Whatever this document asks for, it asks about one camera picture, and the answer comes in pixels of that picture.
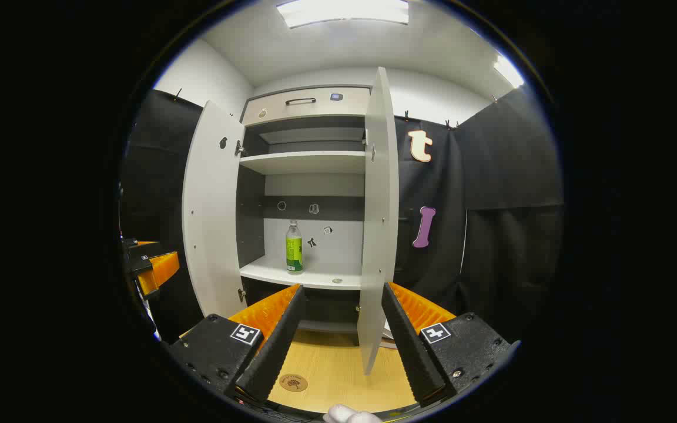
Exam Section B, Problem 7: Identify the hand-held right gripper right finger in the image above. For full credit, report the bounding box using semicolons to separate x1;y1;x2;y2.
381;282;520;407

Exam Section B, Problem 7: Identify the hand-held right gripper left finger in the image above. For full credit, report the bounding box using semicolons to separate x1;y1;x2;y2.
168;284;307;406

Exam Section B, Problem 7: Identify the green label plastic bottle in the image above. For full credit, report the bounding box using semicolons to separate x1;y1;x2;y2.
285;220;304;275

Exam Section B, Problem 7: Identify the beige cabinet shelf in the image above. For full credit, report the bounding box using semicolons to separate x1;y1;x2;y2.
239;151;367;175
239;254;364;290

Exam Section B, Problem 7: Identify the grey and beige cabinet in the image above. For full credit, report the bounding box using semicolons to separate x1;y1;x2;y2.
236;84;374;335

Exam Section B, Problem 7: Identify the black backdrop cloth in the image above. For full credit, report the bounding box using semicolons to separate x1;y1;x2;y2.
118;87;565;347

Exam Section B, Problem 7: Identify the small ceiling light panel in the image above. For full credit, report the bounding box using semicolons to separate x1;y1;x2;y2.
493;55;525;89

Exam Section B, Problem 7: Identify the large ceiling light panel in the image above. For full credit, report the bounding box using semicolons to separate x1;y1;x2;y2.
276;0;411;29

